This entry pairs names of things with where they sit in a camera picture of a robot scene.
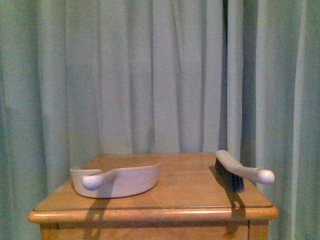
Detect teal curtain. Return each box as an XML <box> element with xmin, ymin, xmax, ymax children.
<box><xmin>0</xmin><ymin>0</ymin><xmax>320</xmax><ymax>240</ymax></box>

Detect wooden bedside cabinet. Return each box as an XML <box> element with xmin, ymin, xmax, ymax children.
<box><xmin>28</xmin><ymin>152</ymin><xmax>279</xmax><ymax>240</ymax></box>

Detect beige plastic dustpan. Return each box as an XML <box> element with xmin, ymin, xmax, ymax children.
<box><xmin>70</xmin><ymin>164</ymin><xmax>161</xmax><ymax>199</ymax></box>

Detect beige hand brush black bristles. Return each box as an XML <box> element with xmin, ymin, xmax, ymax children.
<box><xmin>214</xmin><ymin>150</ymin><xmax>275</xmax><ymax>192</ymax></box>

